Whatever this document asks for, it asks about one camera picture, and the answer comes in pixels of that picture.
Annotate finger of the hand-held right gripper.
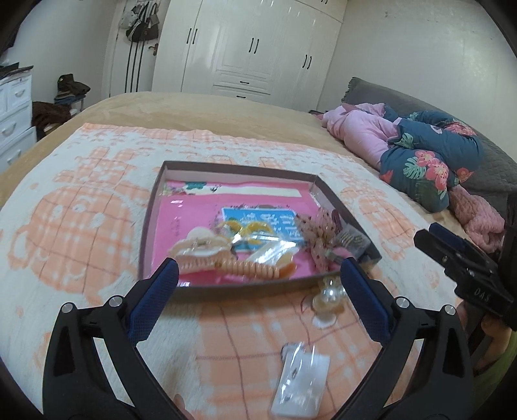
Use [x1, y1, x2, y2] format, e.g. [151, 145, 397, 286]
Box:
[414, 229, 517, 321]
[429, 223, 503, 283]

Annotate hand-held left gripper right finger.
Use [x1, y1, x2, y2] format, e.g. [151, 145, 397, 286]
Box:
[329, 257, 474, 420]

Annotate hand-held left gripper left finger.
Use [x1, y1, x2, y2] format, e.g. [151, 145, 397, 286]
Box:
[41, 258, 190, 420]

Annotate dark hairpin packet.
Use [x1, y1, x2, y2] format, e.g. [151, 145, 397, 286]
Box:
[331, 224, 372, 259]

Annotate brown cardboard box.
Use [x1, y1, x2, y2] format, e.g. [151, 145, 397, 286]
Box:
[137, 160, 382, 301]

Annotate orange spiral hair tie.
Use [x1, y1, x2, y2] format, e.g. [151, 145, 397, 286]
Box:
[216, 258, 297, 281]

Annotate small earring card packet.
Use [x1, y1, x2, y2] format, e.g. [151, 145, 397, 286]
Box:
[270, 341, 331, 418]

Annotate clear packet with white card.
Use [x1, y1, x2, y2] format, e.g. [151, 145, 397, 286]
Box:
[244, 240, 301, 265]

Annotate yellow rings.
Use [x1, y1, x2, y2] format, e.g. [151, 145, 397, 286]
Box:
[218, 218, 279, 243]

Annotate person's right hand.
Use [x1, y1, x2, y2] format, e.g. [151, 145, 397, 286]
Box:
[462, 303, 517, 356]

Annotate pink fuzzy blanket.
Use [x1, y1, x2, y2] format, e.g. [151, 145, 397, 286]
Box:
[448, 188, 505, 251]

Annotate pearl hair clip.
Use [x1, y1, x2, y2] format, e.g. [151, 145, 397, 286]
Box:
[309, 277, 348, 330]

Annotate beige hair claw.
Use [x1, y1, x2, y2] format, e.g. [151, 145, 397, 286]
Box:
[167, 228, 233, 275]

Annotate blue floral quilt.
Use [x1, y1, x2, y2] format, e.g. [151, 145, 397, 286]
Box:
[380, 106, 485, 213]

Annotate pink printed sheet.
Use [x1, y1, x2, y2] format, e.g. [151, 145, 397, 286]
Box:
[151, 182, 320, 279]

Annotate grey quilted pillow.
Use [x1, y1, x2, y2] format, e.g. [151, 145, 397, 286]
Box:
[341, 77, 517, 219]

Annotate orange and white fleece blanket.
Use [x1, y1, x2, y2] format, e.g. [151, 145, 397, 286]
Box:
[0, 123, 485, 420]

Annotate pink jacket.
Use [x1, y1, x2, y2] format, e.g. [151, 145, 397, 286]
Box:
[323, 103, 400, 170]

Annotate beige bedspread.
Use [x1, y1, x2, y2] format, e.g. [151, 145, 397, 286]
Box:
[0, 92, 505, 243]

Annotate brown clothes heap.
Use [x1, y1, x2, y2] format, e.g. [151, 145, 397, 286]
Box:
[32, 101, 75, 130]

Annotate white drawer cabinet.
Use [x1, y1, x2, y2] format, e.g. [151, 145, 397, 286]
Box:
[0, 75, 37, 174]

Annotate dark folded clothes pile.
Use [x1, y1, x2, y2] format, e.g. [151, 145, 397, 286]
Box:
[54, 74, 91, 101]

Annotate white door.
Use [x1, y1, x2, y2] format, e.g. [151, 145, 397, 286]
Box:
[101, 0, 170, 98]

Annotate white wardrobe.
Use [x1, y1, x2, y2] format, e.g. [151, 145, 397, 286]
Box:
[151, 0, 348, 111]

